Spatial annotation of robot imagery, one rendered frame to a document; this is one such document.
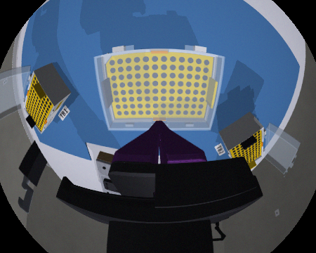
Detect blue bench mat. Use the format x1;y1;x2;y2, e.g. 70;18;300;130
22;0;300;161

